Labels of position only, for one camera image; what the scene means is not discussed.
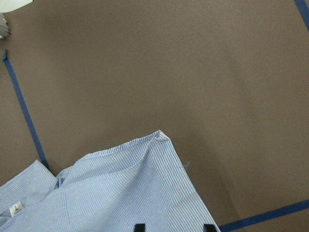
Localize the light blue striped shirt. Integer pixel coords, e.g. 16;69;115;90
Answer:
0;130;215;232

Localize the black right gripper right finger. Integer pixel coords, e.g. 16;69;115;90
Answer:
203;224;217;232

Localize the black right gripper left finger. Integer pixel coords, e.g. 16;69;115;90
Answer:
134;224;146;232

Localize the aluminium frame post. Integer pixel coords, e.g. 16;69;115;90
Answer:
0;13;11;39

